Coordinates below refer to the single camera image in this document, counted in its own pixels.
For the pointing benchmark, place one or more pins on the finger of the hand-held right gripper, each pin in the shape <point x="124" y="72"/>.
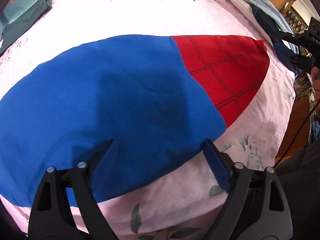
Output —
<point x="290" y="38"/>
<point x="301" y="61"/>

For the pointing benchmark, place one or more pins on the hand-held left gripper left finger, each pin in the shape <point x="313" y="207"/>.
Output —
<point x="98" y="159"/>

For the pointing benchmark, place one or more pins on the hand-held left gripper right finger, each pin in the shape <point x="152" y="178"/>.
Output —
<point x="217" y="166"/>

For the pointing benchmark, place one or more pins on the blue and red pants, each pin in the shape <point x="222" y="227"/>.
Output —
<point x="125" y="92"/>

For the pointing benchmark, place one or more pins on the person's right hand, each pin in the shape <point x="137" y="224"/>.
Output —
<point x="315" y="73"/>

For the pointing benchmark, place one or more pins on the dark navy garment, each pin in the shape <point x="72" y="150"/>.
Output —
<point x="265" y="21"/>

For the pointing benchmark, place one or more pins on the pile of blue clothes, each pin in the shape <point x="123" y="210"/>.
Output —
<point x="268" y="3"/>

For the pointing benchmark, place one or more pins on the person's dark clothing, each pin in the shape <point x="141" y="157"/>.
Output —
<point x="302" y="192"/>

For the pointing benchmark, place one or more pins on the pink floral bed sheet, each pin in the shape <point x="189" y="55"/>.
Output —
<point x="150" y="17"/>

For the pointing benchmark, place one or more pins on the dark teal folded cloth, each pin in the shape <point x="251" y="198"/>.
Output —
<point x="27" y="26"/>

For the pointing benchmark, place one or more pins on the teal heart print quilt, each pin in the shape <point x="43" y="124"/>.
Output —
<point x="22" y="3"/>

